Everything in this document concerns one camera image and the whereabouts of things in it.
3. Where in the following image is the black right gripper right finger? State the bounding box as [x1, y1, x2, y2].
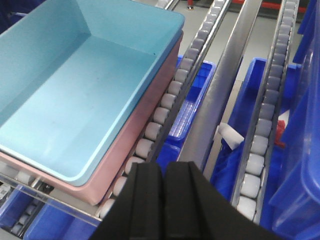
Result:
[164, 162, 279, 240]

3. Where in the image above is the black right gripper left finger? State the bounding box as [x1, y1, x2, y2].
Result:
[96, 163, 163, 240]

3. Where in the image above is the pink plastic box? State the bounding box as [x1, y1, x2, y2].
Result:
[0, 36, 182, 206]

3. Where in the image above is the light blue plastic box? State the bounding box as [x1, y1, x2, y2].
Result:
[0, 0, 185, 187]

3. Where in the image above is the dark blue crate below shelf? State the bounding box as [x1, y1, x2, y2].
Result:
[211, 57, 303, 208]

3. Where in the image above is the white roller track right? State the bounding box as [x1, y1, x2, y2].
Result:
[230, 0, 300, 225]

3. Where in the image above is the white roller track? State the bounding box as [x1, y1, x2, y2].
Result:
[230, 0, 300, 225]
[97, 0, 231, 219]

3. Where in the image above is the dark blue crate right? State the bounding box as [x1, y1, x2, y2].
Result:
[269, 0, 320, 240]

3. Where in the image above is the red white package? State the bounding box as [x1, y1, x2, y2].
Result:
[274, 120, 286, 149]

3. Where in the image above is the white roller track centre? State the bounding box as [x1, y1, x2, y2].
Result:
[97, 0, 231, 219]

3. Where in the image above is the steel divider rail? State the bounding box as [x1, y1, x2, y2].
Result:
[178, 0, 262, 172]

